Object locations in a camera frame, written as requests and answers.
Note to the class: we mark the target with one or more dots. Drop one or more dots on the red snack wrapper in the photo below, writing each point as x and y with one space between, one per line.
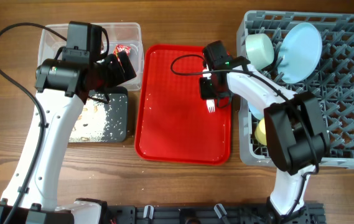
122 48

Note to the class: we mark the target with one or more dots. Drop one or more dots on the black waste tray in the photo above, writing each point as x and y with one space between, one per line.
117 118

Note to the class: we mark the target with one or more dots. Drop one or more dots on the mint green bowl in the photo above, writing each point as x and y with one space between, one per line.
259 50

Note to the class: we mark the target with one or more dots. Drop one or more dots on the white plastic fork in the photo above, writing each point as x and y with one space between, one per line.
210 106

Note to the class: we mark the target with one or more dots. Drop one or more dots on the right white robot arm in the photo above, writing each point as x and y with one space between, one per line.
296 135

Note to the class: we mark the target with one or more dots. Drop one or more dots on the grey dishwasher rack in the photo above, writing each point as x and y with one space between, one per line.
332 81

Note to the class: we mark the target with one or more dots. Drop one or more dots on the rice and food scraps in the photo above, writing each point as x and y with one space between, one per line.
91 124

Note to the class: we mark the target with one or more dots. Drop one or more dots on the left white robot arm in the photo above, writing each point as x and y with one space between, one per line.
63 85

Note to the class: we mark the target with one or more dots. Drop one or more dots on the clear plastic bin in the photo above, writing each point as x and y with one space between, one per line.
119 33

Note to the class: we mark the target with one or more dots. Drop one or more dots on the light blue plate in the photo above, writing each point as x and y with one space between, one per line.
300 53

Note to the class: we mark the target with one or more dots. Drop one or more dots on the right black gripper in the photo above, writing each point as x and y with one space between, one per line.
205 93

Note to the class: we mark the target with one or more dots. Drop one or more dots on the yellow plastic cup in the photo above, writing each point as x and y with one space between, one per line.
260 132

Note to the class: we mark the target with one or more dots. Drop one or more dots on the blue bowl with food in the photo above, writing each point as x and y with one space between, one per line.
255 112

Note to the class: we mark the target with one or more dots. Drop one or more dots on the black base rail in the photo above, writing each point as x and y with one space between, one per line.
312 213

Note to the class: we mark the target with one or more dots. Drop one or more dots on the red plastic tray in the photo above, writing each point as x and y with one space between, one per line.
173 122

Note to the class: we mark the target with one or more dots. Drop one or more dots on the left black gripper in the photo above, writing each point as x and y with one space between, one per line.
118 76

